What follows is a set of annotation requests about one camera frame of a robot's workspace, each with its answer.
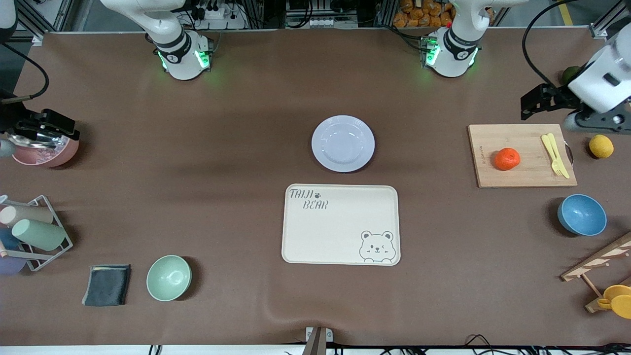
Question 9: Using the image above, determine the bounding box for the orange mandarin fruit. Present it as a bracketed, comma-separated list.
[494, 147, 521, 171]

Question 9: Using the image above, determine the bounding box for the pale lilac round plate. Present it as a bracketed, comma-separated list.
[312, 115, 375, 173]

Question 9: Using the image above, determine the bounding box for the pink bowl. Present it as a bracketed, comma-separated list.
[12, 132, 79, 168]

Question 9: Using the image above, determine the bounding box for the yellow plastic fork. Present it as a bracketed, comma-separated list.
[541, 134, 565, 177]

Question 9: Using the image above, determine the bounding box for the wooden cutting board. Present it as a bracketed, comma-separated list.
[467, 124, 578, 188]

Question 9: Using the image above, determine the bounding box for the yellow lemon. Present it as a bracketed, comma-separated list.
[589, 134, 614, 159]

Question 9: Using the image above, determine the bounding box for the beige cup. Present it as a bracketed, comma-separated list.
[0, 205, 54, 227]

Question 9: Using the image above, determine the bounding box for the pale green cup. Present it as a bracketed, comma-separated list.
[11, 218, 67, 251]

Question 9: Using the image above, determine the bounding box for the blue bowl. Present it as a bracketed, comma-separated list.
[557, 194, 607, 237]

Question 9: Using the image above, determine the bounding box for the purple cup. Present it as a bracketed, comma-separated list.
[0, 256, 26, 276]

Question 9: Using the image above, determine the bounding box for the crate of orange fruit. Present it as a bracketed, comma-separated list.
[393, 0, 456, 29]

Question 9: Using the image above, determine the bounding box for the dark grey folded cloth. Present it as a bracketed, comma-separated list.
[82, 264, 132, 307]

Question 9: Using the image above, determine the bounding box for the wooden drying rack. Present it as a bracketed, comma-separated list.
[561, 232, 631, 314]

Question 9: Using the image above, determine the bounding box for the mint green bowl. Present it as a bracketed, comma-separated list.
[146, 255, 192, 302]

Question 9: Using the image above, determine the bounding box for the white power strip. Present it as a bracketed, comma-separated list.
[190, 0, 247, 29]

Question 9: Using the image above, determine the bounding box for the brown table mat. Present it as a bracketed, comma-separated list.
[0, 27, 631, 347]

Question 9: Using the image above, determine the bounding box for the white socket bar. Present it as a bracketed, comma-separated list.
[306, 17, 358, 29]

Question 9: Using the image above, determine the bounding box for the yellow plastic cup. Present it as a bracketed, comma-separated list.
[597, 284, 631, 320]

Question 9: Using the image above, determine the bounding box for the cream bear print tray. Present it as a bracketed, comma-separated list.
[281, 184, 401, 266]

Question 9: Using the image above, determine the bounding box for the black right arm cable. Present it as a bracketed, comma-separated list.
[0, 43, 50, 104]

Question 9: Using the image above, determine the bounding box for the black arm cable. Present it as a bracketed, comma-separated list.
[522, 0, 582, 92]
[0, 43, 50, 104]

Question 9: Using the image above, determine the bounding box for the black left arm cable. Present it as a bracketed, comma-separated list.
[522, 0, 582, 92]

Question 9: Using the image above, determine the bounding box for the aluminium frame post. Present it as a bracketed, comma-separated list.
[589, 0, 631, 40]
[0, 0, 74, 46]

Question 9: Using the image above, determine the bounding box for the grey wire cup rack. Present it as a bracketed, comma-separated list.
[0, 195, 73, 272]

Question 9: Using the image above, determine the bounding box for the grey metal camera bracket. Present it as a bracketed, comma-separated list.
[302, 326, 333, 355]

